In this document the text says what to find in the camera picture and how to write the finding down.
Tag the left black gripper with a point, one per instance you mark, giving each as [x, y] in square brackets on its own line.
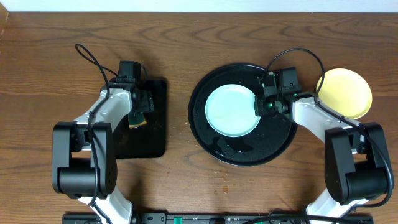
[145, 101]

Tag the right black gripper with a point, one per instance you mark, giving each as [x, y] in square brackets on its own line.
[262, 111]

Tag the yellow green sponge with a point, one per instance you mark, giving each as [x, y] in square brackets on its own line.
[136, 120]

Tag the light blue plate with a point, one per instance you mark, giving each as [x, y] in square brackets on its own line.
[229, 110]

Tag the yellow plate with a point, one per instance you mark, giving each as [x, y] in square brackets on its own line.
[346, 92]

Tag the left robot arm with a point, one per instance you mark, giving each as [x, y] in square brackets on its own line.
[83, 159]

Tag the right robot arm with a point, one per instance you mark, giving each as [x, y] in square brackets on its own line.
[358, 171]

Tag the black round tray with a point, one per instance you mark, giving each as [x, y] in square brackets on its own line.
[269, 139]

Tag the black rectangular tray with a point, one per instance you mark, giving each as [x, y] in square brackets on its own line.
[149, 140]

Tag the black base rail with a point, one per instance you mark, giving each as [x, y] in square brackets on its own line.
[162, 218]

